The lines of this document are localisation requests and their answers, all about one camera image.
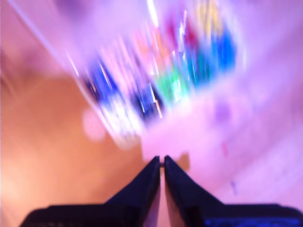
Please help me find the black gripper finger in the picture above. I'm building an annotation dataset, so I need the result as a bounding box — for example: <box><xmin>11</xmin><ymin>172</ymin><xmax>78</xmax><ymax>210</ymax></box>
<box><xmin>164</xmin><ymin>155</ymin><xmax>225</xmax><ymax>227</ymax></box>
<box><xmin>104</xmin><ymin>155</ymin><xmax>161</xmax><ymax>227</ymax></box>

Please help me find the clear plastic pin organizer box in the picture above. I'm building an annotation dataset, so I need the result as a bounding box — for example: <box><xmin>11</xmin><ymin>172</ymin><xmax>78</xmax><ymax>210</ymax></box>
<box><xmin>7</xmin><ymin>0</ymin><xmax>240</xmax><ymax>152</ymax></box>

